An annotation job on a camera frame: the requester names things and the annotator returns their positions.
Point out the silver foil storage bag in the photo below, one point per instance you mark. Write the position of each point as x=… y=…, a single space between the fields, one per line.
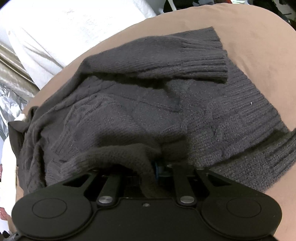
x=17 y=88

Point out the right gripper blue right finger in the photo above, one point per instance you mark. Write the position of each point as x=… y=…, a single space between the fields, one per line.
x=182 y=183

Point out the white duvet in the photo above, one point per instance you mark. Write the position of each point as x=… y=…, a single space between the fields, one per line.
x=48 y=35

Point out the dark grey knit sweater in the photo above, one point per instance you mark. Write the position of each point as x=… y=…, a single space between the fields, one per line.
x=174 y=98

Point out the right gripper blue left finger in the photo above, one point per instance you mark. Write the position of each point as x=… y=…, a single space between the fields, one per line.
x=103 y=188

